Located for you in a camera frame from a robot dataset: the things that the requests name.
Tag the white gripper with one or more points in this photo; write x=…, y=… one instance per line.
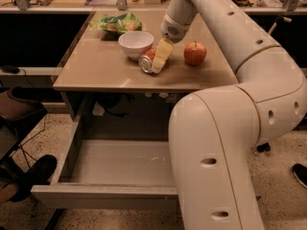
x=173, y=31

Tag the orange soda can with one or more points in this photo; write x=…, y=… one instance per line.
x=147, y=60

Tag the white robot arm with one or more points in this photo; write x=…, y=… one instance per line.
x=211, y=130

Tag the beige cabinet top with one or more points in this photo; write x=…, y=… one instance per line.
x=100, y=63

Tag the open grey drawer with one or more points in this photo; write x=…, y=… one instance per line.
x=115, y=161

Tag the red apple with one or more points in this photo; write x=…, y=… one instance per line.
x=194, y=53

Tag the white bowl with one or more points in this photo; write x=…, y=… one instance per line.
x=136, y=43

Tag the green chip bag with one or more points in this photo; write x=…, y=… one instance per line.
x=120, y=24

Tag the black office chair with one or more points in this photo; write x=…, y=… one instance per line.
x=19, y=114

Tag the black power adapter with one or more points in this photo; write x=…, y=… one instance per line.
x=10, y=69

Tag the black shoe left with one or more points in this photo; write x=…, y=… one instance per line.
x=37, y=174

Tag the black shoe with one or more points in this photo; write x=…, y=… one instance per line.
x=300, y=174
x=37, y=174

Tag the black shoe right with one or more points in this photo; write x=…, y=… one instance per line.
x=300, y=174

